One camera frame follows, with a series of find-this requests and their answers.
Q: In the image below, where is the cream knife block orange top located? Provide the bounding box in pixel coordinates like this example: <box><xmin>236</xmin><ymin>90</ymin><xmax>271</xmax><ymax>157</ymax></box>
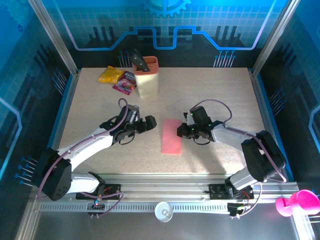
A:
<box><xmin>133</xmin><ymin>55</ymin><xmax>160</xmax><ymax>99</ymax></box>

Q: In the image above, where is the red snack bag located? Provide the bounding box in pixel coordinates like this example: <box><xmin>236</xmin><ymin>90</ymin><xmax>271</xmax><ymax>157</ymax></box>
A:
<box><xmin>112</xmin><ymin>70</ymin><xmax>138</xmax><ymax>96</ymax></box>

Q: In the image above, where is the yellow snack bag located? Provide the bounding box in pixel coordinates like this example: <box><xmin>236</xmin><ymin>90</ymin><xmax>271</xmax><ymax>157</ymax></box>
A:
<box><xmin>97</xmin><ymin>65</ymin><xmax>126</xmax><ymax>85</ymax></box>

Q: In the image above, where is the white round lid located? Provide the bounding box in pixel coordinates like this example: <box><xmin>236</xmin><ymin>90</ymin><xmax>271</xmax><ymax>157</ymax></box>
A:
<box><xmin>154</xmin><ymin>201</ymin><xmax>174</xmax><ymax>223</ymax></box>

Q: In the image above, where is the small circuit board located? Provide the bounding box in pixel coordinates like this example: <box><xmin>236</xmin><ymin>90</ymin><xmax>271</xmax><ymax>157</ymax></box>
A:
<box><xmin>226</xmin><ymin>202</ymin><xmax>250</xmax><ymax>218</ymax></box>
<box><xmin>86</xmin><ymin>198</ymin><xmax>106</xmax><ymax>210</ymax></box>

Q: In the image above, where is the magenta plastic holder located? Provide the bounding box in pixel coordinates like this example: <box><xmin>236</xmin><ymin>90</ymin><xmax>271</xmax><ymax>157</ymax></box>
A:
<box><xmin>275</xmin><ymin>189</ymin><xmax>320</xmax><ymax>217</ymax></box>

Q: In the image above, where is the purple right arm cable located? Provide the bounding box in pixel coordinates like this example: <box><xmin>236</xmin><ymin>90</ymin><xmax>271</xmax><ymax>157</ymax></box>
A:
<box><xmin>193</xmin><ymin>99</ymin><xmax>288</xmax><ymax>219</ymax></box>

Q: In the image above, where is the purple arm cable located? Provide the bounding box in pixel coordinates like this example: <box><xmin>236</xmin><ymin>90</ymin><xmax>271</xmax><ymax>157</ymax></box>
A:
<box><xmin>37</xmin><ymin>97</ymin><xmax>130</xmax><ymax>219</ymax></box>
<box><xmin>193</xmin><ymin>99</ymin><xmax>288</xmax><ymax>219</ymax></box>

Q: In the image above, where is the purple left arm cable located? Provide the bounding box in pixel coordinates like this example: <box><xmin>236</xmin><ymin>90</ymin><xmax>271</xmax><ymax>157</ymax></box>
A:
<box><xmin>37</xmin><ymin>97</ymin><xmax>130</xmax><ymax>219</ymax></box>

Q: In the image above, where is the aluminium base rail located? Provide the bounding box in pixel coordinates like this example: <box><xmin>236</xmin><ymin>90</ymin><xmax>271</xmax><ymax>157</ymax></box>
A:
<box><xmin>31</xmin><ymin>173</ymin><xmax>300</xmax><ymax>202</ymax></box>

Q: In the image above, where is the black knife handle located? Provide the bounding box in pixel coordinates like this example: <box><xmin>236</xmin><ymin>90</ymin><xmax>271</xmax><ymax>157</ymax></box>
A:
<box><xmin>128</xmin><ymin>49</ymin><xmax>151</xmax><ymax>73</ymax></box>

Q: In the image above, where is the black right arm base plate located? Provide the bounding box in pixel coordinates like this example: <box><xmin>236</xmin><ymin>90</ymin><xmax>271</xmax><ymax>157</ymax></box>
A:
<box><xmin>208</xmin><ymin>183</ymin><xmax>255</xmax><ymax>201</ymax></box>

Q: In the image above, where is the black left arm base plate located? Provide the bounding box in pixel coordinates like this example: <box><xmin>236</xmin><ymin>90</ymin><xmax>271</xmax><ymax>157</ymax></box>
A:
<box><xmin>75</xmin><ymin>183</ymin><xmax>123</xmax><ymax>201</ymax></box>

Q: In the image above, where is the slotted cable duct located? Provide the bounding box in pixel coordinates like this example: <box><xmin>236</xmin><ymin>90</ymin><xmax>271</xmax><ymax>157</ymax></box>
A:
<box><xmin>38</xmin><ymin>202</ymin><xmax>231</xmax><ymax>214</ymax></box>

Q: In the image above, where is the aluminium side rail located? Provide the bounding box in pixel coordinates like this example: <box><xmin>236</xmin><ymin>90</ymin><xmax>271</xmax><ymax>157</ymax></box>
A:
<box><xmin>41</xmin><ymin>69</ymin><xmax>81</xmax><ymax>182</ymax></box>
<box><xmin>248</xmin><ymin>68</ymin><xmax>288</xmax><ymax>181</ymax></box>

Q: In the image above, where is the aluminium frame post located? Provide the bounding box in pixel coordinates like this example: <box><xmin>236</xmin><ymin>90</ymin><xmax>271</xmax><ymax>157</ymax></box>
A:
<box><xmin>251</xmin><ymin>0</ymin><xmax>301</xmax><ymax>73</ymax></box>
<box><xmin>26</xmin><ymin>0</ymin><xmax>80</xmax><ymax>77</ymax></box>

